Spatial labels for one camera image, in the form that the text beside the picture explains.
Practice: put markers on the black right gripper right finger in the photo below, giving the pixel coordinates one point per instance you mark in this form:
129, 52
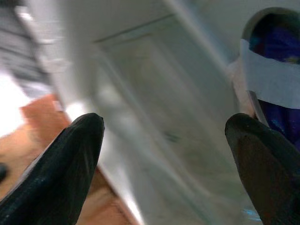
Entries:
269, 168

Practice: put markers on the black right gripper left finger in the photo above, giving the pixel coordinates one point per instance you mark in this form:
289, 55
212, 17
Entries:
58, 168

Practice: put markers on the taped bowl with purple packs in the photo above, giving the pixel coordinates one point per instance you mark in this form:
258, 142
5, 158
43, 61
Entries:
274, 77

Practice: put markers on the white fridge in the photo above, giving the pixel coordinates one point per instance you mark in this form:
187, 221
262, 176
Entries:
152, 82

